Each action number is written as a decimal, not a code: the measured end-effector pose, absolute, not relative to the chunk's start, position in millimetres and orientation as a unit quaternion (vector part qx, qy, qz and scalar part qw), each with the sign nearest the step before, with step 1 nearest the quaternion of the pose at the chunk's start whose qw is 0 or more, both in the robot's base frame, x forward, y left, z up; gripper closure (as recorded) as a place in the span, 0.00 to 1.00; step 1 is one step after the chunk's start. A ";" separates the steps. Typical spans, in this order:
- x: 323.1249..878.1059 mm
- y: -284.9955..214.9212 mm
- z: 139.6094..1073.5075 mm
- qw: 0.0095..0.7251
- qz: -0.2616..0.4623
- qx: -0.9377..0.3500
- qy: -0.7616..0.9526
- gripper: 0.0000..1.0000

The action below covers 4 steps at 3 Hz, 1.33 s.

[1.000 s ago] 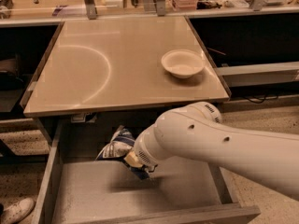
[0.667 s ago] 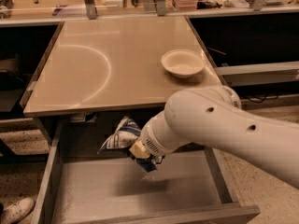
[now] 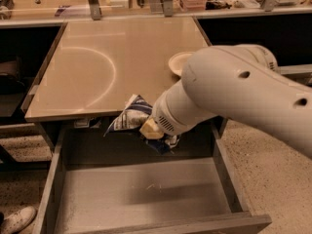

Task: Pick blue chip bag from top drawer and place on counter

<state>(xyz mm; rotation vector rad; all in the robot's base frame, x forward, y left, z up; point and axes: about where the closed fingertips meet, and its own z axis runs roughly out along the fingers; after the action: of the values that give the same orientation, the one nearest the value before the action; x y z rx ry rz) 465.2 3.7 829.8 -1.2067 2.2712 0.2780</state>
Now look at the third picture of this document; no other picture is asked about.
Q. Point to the grey counter cabinet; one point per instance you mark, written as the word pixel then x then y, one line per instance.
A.
pixel 98 65

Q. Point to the blue chip bag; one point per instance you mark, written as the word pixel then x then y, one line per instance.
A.
pixel 131 119

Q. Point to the open grey wooden drawer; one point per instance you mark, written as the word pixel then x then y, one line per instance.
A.
pixel 115 184

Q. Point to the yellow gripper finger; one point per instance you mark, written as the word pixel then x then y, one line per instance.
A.
pixel 150 130

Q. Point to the white bowl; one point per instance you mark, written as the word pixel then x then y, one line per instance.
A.
pixel 177 62

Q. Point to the metal bracket left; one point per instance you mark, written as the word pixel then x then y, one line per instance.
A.
pixel 95 9

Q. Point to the white sneaker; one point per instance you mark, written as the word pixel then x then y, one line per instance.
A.
pixel 17 221

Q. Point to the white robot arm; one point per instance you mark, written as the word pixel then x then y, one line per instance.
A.
pixel 237 83

